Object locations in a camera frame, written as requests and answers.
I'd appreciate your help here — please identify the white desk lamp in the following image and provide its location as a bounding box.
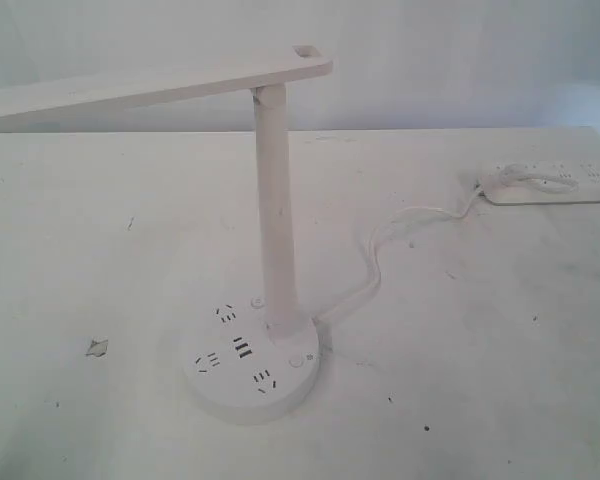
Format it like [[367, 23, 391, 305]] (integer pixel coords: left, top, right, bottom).
[[0, 45, 333, 424]]

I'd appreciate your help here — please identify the white power strip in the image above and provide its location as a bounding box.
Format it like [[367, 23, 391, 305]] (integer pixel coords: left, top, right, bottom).
[[479, 162, 600, 205]]

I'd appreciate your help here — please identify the white power cord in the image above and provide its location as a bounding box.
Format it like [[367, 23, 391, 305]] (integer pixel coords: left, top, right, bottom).
[[313, 163, 580, 321]]

